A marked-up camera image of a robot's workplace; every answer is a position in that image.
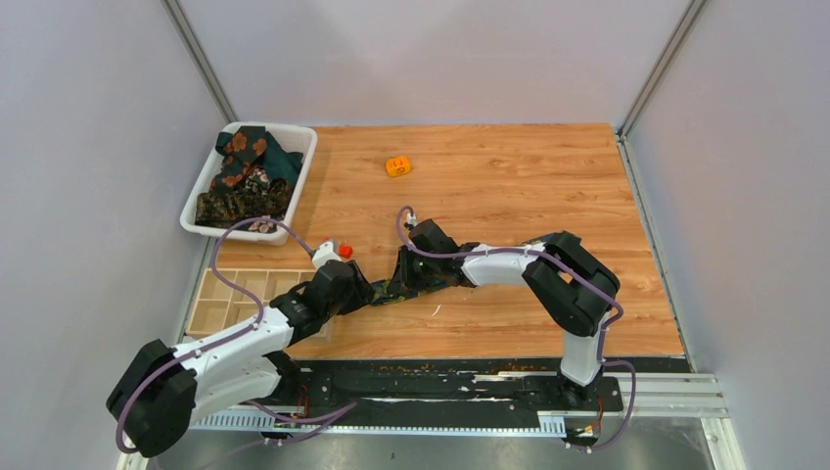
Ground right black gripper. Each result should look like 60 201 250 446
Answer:
390 245 440 295

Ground navy yellow floral tie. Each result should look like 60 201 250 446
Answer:
369 277 450 306

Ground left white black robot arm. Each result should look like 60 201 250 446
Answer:
106 260 375 457

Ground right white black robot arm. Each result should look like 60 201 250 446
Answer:
388 208 621 409

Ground red plastic clip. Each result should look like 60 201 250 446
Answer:
337 244 353 259

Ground orange cube toy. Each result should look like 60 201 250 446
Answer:
385 156 412 177

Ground dark pink floral tie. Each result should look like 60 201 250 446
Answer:
248 217 277 234

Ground wooden compartment tray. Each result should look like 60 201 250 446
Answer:
184 268 314 339

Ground dark brown patterned tie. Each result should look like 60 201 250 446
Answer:
194 178 295 228

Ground green orange floral tie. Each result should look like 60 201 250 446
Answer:
209 125 303 195

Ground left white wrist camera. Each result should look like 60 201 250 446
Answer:
311 239 343 269

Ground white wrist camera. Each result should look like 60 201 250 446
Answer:
404 213 419 230
311 239 343 269

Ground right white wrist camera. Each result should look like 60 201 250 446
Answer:
404 213 419 230

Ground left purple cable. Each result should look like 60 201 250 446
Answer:
115 216 359 455

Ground purple cable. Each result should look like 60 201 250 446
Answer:
395 206 638 453
115 216 359 455

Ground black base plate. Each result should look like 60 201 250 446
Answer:
256 357 626 429

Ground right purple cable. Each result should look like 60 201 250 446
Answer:
395 206 638 453

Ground aluminium rail frame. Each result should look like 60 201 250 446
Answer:
124 357 745 469

